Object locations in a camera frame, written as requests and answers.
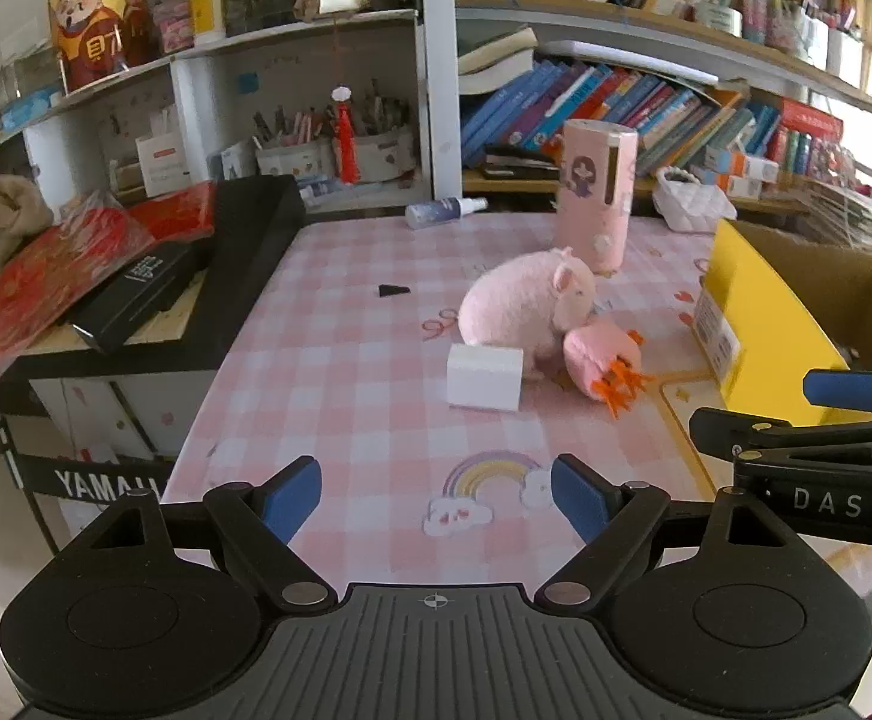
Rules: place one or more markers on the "pastel spray can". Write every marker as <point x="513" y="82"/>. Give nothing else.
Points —
<point x="756" y="4"/>

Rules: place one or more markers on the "row of blue-spine books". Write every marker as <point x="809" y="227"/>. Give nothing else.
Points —
<point x="616" y="105"/>

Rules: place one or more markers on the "small spray bottle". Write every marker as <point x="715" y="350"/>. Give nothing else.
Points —
<point x="440" y="212"/>

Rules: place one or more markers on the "black slim box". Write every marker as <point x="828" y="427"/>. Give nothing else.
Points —
<point x="143" y="292"/>

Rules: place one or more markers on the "white bottle yellow label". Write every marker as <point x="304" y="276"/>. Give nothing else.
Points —
<point x="206" y="11"/>

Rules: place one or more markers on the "black notebook stack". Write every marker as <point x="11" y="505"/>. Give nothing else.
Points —
<point x="518" y="161"/>

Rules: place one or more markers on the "white pen tray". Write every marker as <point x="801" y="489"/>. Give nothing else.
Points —
<point x="376" y="157"/>

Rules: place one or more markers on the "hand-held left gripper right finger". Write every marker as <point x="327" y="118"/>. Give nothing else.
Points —
<point x="578" y="499"/>

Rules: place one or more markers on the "row of small colourful books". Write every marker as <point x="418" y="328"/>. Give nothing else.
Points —
<point x="811" y="154"/>

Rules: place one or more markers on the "wooden bookshelf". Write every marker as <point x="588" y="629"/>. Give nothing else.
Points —
<point x="631" y="24"/>

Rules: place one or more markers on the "white flat folder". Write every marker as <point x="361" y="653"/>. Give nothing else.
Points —
<point x="631" y="64"/>

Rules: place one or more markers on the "white pen holder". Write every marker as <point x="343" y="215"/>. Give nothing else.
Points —
<point x="841" y="52"/>

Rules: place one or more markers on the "red patterned bag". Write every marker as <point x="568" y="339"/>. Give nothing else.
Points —
<point x="46" y="285"/>

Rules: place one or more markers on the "red flat box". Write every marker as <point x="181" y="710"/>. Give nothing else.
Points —
<point x="811" y="118"/>

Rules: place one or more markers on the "pink axolotl plush toy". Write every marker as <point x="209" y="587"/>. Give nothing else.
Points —
<point x="593" y="349"/>

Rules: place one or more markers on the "orange and white carton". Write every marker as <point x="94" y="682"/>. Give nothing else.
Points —
<point x="740" y="186"/>
<point x="747" y="163"/>

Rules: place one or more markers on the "white shelf unit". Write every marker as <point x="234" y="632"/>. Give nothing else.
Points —
<point x="436" y="90"/>

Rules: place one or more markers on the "silver round tin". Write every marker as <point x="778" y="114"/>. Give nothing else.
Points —
<point x="719" y="19"/>

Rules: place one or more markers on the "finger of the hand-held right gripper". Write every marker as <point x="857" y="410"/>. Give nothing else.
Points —
<point x="844" y="388"/>
<point x="818" y="465"/>

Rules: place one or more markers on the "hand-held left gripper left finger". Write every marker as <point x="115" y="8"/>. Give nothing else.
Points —
<point x="293" y="499"/>

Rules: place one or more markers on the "white mat yellow border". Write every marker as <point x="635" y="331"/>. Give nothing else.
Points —
<point x="687" y="420"/>

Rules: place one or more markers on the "small white box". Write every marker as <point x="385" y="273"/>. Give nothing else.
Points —
<point x="485" y="379"/>

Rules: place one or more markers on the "red glue bottle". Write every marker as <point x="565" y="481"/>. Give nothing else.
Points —
<point x="346" y="139"/>

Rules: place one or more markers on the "pink plush pig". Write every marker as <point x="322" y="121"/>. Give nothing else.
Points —
<point x="511" y="307"/>

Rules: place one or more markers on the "thick pale book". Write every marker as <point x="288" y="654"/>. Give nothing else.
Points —
<point x="496" y="60"/>

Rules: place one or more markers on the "stack of papers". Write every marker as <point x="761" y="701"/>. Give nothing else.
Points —
<point x="863" y="217"/>

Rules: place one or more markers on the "pink cylindrical container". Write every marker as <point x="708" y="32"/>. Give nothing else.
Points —
<point x="593" y="195"/>

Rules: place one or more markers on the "white box red label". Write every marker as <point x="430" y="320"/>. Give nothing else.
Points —
<point x="164" y="165"/>

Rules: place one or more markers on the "small black plastic piece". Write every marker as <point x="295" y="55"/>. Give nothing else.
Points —
<point x="393" y="290"/>

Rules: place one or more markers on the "yellow cardboard box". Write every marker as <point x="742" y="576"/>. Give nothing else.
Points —
<point x="773" y="337"/>

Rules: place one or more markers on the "black digital piano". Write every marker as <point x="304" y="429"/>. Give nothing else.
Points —
<point x="248" y="240"/>

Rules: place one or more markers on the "fortune god paper lantern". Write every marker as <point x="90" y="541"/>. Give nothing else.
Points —
<point x="99" y="22"/>

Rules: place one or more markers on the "white quilted handbag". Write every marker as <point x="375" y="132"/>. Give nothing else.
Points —
<point x="695" y="202"/>

